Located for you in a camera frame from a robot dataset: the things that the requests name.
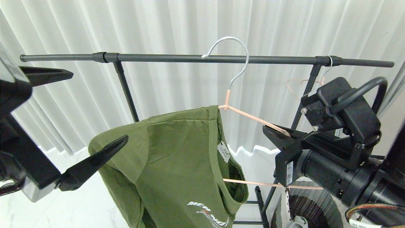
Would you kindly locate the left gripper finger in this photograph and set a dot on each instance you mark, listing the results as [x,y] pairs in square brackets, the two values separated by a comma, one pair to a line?
[85,167]
[47,75]

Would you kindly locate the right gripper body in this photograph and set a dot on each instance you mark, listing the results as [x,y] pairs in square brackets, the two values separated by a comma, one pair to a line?
[329,177]

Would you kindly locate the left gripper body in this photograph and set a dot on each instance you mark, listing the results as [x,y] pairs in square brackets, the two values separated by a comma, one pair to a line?
[28,158]

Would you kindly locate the green t-shirt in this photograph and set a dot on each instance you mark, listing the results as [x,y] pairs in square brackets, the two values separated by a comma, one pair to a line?
[177,158]

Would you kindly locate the pink clothes hanger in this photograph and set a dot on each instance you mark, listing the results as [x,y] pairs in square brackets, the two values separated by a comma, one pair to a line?
[330,65]
[253,118]

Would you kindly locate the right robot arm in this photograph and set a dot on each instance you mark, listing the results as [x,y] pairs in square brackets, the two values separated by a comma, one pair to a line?
[392,196]

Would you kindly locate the white laundry basket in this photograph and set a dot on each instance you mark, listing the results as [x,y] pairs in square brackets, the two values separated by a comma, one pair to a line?
[307,209]

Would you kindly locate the black clothes rack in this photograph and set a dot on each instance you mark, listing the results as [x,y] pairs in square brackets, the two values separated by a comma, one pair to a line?
[190,58]

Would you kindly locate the pale grey garment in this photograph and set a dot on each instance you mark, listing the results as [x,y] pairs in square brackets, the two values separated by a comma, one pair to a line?
[297,223]

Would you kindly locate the white curtain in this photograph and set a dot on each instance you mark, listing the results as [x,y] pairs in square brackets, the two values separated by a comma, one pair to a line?
[174,25]

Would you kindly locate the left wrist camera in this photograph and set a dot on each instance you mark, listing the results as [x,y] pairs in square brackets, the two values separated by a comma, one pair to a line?
[14,88]

